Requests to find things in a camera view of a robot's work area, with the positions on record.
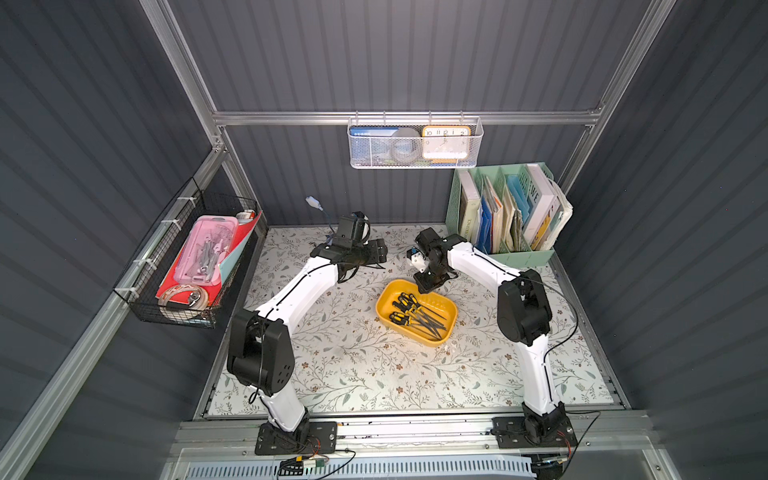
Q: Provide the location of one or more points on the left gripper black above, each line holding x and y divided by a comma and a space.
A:
372, 250

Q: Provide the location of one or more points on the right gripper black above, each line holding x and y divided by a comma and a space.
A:
429, 281

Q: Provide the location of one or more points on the yellow storage tray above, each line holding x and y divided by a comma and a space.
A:
435, 301

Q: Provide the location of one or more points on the yellow black file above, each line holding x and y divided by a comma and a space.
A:
409, 314
409, 301

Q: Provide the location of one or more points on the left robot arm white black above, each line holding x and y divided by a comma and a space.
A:
260, 352

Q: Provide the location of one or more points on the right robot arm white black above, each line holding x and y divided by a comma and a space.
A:
523, 317

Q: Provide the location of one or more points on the green file organizer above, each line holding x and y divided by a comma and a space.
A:
489, 206

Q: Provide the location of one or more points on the blue box in basket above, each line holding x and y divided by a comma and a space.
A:
370, 143

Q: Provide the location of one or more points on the pink plastic tool case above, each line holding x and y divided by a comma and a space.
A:
207, 245

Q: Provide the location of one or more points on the blue desk lamp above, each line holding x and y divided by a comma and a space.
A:
316, 204

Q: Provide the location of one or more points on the grey tape roll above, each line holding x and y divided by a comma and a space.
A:
405, 146

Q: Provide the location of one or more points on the white book in organizer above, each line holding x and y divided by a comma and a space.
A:
544, 205

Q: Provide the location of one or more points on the yellow white clock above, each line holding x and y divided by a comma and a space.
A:
447, 142

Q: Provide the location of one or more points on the red folder in basket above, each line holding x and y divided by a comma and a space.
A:
247, 220

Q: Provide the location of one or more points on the clear tape roll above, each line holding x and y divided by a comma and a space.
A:
184, 297

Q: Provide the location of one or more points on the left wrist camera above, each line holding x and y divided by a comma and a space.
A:
353, 230

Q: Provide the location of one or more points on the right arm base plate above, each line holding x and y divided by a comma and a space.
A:
533, 431

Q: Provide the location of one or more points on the black wire side basket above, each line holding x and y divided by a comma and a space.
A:
139, 290

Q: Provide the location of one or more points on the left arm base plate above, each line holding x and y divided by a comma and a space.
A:
309, 438

